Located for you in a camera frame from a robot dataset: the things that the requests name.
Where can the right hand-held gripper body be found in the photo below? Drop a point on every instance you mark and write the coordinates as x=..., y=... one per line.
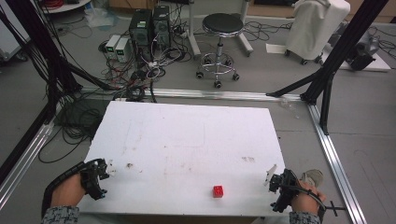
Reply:
x=285, y=189

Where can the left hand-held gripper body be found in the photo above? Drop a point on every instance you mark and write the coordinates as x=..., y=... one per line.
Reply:
x=93, y=177

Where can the person's right hand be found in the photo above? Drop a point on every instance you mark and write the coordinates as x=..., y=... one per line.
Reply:
x=306, y=200

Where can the person's left hand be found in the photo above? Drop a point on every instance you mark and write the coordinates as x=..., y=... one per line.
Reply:
x=67, y=191

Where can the red toy block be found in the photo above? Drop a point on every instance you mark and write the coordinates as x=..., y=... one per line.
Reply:
x=218, y=191

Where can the white power supply box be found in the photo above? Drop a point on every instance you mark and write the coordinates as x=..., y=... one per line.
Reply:
x=112, y=46
x=122, y=49

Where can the black computer tower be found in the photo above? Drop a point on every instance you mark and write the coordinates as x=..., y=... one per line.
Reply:
x=162, y=26
x=140, y=28

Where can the clear plastic bag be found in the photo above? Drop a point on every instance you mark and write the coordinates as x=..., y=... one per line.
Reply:
x=99, y=15

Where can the white covered cart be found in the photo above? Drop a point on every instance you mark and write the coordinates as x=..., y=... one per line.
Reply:
x=314, y=28

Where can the white floor board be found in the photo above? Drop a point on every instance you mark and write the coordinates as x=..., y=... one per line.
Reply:
x=378, y=63

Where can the grey machine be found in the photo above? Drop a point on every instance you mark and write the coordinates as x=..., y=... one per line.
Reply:
x=367, y=49

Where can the black round stool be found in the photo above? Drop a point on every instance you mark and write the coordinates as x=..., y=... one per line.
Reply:
x=221, y=25

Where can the aluminium floor rail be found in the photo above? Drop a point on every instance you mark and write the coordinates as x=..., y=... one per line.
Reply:
x=336, y=168
x=218, y=94
x=21, y=168

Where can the black frame strut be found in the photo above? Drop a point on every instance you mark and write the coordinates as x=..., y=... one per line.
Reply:
x=23, y=144
x=339, y=53
x=40, y=46

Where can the white desk leg frame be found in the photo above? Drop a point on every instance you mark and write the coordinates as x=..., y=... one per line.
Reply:
x=194, y=40

